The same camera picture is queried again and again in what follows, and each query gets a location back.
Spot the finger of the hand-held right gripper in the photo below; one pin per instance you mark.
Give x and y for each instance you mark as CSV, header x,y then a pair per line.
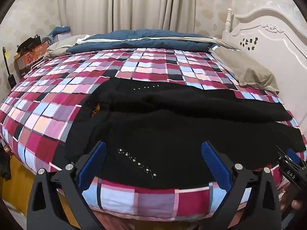
x,y
283,152
293,155

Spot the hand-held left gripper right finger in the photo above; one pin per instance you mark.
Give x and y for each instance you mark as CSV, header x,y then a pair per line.
x,y
215,167

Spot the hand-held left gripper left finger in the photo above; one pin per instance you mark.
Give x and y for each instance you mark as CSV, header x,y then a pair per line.
x,y
92,167

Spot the black pants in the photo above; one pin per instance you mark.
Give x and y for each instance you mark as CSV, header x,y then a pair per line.
x,y
168,129

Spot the person's right hand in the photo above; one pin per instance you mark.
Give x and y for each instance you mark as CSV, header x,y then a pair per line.
x,y
297,204

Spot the plaid bed sheet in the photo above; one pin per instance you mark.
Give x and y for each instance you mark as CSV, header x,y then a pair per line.
x,y
60,105

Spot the dark object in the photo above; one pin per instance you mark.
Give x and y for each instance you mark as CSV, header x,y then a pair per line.
x,y
4,165

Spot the large beige pillow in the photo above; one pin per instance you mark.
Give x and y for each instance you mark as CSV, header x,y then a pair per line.
x,y
239,69

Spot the white carved headboard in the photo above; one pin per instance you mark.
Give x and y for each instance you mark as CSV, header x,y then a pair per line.
x,y
275,50

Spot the black handheld device yellow tag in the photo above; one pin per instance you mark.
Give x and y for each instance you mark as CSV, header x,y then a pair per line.
x,y
11,80

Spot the small beige pillow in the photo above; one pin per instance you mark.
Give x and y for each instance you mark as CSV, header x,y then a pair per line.
x,y
60,46

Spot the orange cardboard box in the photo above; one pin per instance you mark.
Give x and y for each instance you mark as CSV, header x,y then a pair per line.
x,y
26,60

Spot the blue duvet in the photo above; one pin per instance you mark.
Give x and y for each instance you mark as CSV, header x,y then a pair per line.
x,y
144,40

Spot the black bag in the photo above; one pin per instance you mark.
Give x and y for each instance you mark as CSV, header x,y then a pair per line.
x,y
30,43

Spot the blue folded clothing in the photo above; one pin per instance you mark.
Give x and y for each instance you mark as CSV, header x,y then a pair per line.
x,y
60,30

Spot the cream curtain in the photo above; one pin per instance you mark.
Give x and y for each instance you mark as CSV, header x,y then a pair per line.
x,y
120,4

